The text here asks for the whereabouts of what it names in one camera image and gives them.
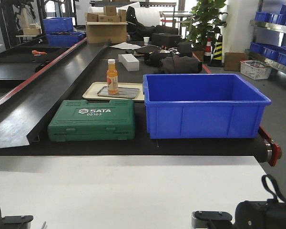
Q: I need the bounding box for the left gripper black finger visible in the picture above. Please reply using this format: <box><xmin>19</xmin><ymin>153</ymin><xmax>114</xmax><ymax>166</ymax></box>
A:
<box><xmin>2</xmin><ymin>215</ymin><xmax>34</xmax><ymax>229</ymax></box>

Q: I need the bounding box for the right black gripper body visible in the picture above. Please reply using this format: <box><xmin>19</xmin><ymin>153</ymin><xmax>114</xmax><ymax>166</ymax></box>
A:
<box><xmin>235</xmin><ymin>200</ymin><xmax>286</xmax><ymax>229</ymax></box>

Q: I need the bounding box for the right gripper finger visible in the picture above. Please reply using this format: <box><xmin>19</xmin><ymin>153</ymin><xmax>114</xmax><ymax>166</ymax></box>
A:
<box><xmin>192</xmin><ymin>210</ymin><xmax>233</xmax><ymax>229</ymax></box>

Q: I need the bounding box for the beige plastic tray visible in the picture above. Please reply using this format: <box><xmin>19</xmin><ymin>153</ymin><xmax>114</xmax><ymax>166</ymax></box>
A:
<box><xmin>82</xmin><ymin>82</ymin><xmax>144</xmax><ymax>102</ymax></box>

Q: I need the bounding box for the small grey metal tray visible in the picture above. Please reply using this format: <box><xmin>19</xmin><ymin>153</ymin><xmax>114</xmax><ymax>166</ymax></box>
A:
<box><xmin>97</xmin><ymin>86</ymin><xmax>140</xmax><ymax>99</ymax></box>

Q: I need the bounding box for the green SATA tool case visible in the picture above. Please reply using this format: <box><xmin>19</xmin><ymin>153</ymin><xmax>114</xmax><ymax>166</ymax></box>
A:
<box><xmin>47</xmin><ymin>99</ymin><xmax>135</xmax><ymax>142</ymax></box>

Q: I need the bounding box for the large blue plastic bin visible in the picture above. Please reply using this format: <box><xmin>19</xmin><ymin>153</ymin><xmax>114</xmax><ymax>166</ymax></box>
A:
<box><xmin>143</xmin><ymin>73</ymin><xmax>271</xmax><ymax>139</ymax></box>

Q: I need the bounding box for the dark grey folded cloth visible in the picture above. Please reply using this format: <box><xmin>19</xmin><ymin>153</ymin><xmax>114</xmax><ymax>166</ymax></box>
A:
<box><xmin>154</xmin><ymin>55</ymin><xmax>203</xmax><ymax>74</ymax></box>

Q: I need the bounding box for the brown cardboard sheet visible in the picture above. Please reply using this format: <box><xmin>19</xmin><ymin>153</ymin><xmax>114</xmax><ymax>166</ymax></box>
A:
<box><xmin>224</xmin><ymin>52</ymin><xmax>249</xmax><ymax>72</ymax></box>

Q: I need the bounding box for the black yellow traffic cone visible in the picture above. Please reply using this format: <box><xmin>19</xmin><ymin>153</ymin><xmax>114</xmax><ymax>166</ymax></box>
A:
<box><xmin>208</xmin><ymin>34</ymin><xmax>223</xmax><ymax>67</ymax></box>

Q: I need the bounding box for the red white traffic cone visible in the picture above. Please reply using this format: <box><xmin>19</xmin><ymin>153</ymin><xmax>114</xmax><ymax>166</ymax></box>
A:
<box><xmin>203</xmin><ymin>37</ymin><xmax>212</xmax><ymax>63</ymax></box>

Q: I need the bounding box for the orange tool on conveyor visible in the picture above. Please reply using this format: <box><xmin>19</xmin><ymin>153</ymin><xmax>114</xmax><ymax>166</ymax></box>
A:
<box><xmin>31</xmin><ymin>50</ymin><xmax>47</xmax><ymax>55</ymax></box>

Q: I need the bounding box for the white rectangular box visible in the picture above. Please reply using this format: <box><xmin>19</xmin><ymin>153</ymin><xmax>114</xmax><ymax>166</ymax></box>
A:
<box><xmin>118</xmin><ymin>54</ymin><xmax>139</xmax><ymax>72</ymax></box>

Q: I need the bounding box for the orange juice bottle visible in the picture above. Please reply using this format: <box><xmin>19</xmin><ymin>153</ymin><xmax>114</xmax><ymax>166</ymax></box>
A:
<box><xmin>106</xmin><ymin>59</ymin><xmax>119</xmax><ymax>94</ymax></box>

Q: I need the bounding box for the stainless steel shelf rack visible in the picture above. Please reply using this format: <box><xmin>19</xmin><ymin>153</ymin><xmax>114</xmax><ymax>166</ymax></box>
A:
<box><xmin>245</xmin><ymin>0</ymin><xmax>286</xmax><ymax>74</ymax></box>

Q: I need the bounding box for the black equipment case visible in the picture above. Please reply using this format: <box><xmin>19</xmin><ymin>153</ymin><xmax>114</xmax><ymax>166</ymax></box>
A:
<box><xmin>152</xmin><ymin>33</ymin><xmax>182</xmax><ymax>48</ymax></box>

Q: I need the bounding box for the blue bin on conveyor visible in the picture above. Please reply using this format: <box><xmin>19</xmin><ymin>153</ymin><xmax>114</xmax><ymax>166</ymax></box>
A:
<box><xmin>46</xmin><ymin>32</ymin><xmax>85</xmax><ymax>47</ymax></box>

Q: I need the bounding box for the white paper cup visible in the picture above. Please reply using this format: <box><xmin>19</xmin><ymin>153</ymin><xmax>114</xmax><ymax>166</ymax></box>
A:
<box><xmin>143</xmin><ymin>37</ymin><xmax>150</xmax><ymax>45</ymax></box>

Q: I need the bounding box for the green potted plant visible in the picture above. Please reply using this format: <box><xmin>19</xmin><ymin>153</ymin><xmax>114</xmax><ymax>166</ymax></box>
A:
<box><xmin>182</xmin><ymin>0</ymin><xmax>226</xmax><ymax>50</ymax></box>

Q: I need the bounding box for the large cardboard box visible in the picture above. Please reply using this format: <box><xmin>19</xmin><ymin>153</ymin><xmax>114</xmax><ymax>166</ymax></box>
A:
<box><xmin>86</xmin><ymin>22</ymin><xmax>127</xmax><ymax>44</ymax></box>

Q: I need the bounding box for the red conveyor end bracket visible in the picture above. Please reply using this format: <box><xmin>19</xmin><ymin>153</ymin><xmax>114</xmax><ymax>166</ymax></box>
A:
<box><xmin>258</xmin><ymin>126</ymin><xmax>283</xmax><ymax>167</ymax></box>

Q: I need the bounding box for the white wire basket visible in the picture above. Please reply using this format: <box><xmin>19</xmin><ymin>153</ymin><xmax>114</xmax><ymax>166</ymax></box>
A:
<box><xmin>240</xmin><ymin>60</ymin><xmax>272</xmax><ymax>80</ymax></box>

